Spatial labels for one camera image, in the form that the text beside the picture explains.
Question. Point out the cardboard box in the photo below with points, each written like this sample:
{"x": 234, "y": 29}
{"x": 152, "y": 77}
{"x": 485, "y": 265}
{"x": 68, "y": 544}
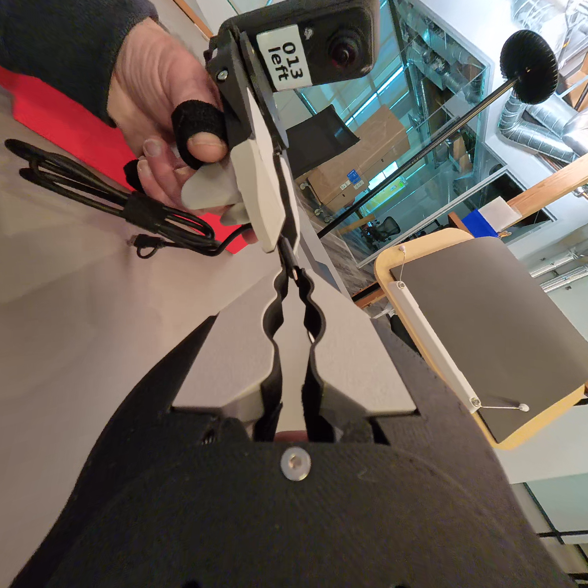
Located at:
{"x": 367, "y": 156}

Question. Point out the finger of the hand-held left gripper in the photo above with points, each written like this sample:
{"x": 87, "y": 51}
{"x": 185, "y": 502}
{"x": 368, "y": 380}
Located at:
{"x": 257, "y": 175}
{"x": 287, "y": 184}

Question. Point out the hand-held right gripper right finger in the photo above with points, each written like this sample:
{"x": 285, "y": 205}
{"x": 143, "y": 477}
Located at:
{"x": 363, "y": 367}

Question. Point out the white tablet stand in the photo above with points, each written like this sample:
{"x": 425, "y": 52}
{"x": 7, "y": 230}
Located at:
{"x": 496, "y": 331}

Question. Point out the silver air duct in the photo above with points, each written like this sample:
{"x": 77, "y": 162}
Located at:
{"x": 551, "y": 124}

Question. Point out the red plastic bin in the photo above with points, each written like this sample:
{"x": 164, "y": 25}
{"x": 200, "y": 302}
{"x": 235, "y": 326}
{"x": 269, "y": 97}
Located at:
{"x": 64, "y": 129}

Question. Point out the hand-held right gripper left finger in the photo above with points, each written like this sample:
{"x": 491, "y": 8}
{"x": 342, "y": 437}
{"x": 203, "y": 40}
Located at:
{"x": 225, "y": 367}

